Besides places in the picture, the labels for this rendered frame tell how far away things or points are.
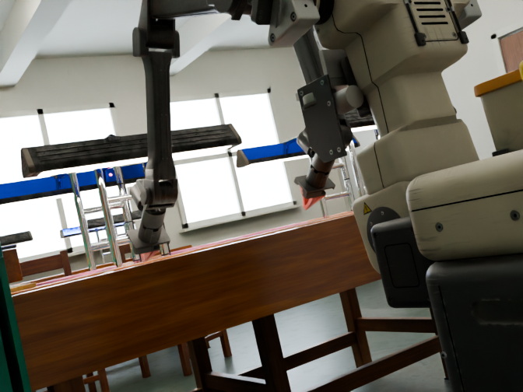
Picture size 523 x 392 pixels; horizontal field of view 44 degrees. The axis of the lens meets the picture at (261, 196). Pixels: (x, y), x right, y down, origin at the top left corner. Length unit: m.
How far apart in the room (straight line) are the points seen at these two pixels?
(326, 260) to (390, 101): 0.57
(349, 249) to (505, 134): 0.78
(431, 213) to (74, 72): 6.56
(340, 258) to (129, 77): 6.00
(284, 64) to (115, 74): 2.33
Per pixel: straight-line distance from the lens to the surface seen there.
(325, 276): 1.64
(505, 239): 0.84
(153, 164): 1.59
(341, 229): 1.69
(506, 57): 6.72
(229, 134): 1.90
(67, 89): 7.21
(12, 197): 2.22
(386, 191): 1.19
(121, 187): 2.18
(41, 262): 4.16
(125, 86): 7.43
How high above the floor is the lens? 0.79
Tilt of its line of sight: 3 degrees up
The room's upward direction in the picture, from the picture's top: 13 degrees counter-clockwise
